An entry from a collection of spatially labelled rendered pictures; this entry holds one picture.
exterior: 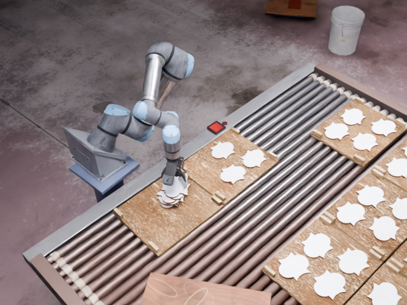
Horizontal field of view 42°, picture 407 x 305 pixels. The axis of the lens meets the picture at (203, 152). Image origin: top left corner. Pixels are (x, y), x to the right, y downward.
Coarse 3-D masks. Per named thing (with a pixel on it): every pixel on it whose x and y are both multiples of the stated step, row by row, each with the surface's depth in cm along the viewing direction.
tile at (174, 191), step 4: (176, 180) 258; (176, 184) 256; (180, 184) 256; (164, 188) 254; (168, 188) 254; (172, 188) 254; (176, 188) 254; (180, 188) 254; (184, 188) 255; (168, 192) 253; (172, 192) 253; (176, 192) 252; (180, 192) 252; (168, 196) 251; (172, 196) 251; (176, 196) 251
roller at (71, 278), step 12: (336, 84) 323; (324, 96) 316; (300, 108) 308; (288, 120) 301; (276, 132) 296; (120, 240) 246; (108, 252) 242; (84, 264) 237; (96, 264) 239; (72, 276) 233
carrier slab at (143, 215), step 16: (144, 192) 263; (192, 192) 263; (128, 208) 257; (144, 208) 256; (160, 208) 256; (176, 208) 256; (192, 208) 256; (208, 208) 256; (128, 224) 250; (144, 224) 250; (160, 224) 250; (176, 224) 249; (192, 224) 249; (144, 240) 243; (160, 240) 243; (176, 240) 243
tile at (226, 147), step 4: (220, 144) 285; (224, 144) 284; (228, 144) 284; (232, 144) 284; (212, 148) 282; (216, 148) 282; (220, 148) 282; (224, 148) 282; (228, 148) 282; (232, 148) 282; (212, 152) 280; (216, 152) 280; (220, 152) 280; (224, 152) 280; (228, 152) 280; (232, 152) 280; (212, 156) 280; (216, 156) 278; (220, 156) 278; (224, 156) 278; (228, 156) 279
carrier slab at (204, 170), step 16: (208, 144) 286; (240, 144) 286; (192, 160) 278; (208, 160) 278; (224, 160) 278; (240, 160) 277; (272, 160) 277; (192, 176) 270; (208, 176) 270; (256, 176) 269; (208, 192) 264; (224, 192) 262; (240, 192) 264
